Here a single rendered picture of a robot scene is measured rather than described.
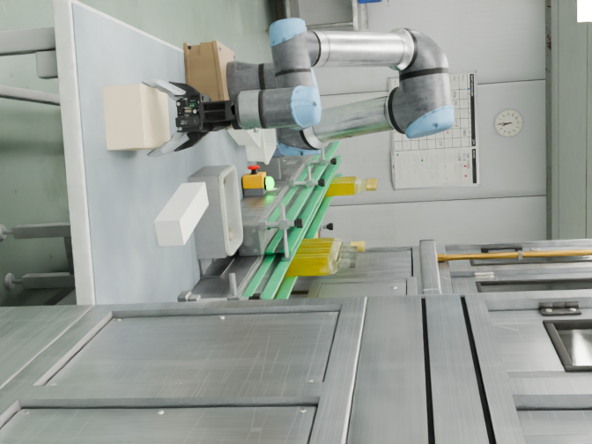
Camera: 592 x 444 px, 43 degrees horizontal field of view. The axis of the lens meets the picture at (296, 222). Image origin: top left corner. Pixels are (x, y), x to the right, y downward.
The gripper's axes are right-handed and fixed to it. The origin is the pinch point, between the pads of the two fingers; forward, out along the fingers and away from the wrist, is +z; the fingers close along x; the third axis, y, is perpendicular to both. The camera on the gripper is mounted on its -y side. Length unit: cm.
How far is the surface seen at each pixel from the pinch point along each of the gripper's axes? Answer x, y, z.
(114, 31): -17.7, 0.0, 5.2
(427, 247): 44, -137, -55
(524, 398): 40, 54, -65
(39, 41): -14.1, 15.4, 13.5
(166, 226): 23.1, -15.5, 2.6
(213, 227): 26, -45, 0
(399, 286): 51, -93, -45
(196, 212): 21.0, -28.8, -0.4
